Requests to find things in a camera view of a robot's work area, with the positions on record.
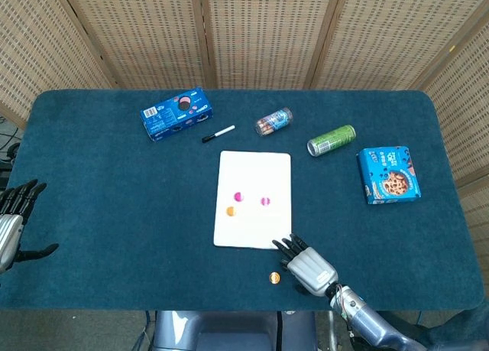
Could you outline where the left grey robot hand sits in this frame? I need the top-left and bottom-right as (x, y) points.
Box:
(0, 178), (60, 274)

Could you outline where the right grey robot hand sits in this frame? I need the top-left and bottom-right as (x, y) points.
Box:
(271, 232), (340, 298)

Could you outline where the white board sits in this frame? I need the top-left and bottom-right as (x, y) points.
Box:
(212, 150), (293, 250)

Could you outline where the black floor equipment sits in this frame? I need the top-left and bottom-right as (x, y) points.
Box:
(0, 115), (22, 174)

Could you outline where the dark teal tablecloth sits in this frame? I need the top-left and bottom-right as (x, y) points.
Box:
(0, 89), (486, 312)

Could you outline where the blue-grey robot torso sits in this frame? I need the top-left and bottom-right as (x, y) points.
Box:
(152, 310), (318, 351)

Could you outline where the blue chocolate chip cookie box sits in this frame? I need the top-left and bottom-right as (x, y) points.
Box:
(356, 145), (423, 206)

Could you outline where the green drink can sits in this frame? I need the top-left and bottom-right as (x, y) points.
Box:
(306, 124), (358, 158)

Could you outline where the clear jar of biscuit sticks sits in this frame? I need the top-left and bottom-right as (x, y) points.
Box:
(254, 106), (294, 138)

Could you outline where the white marker black cap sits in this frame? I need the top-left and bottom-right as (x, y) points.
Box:
(201, 125), (237, 144)

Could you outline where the blue Oreo box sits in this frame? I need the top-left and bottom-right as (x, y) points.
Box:
(140, 86), (214, 142)

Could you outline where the woven bamboo folding screen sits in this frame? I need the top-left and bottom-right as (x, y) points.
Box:
(0, 0), (489, 314)

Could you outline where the grey metal frame leg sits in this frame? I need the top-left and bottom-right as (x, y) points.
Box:
(326, 310), (339, 351)

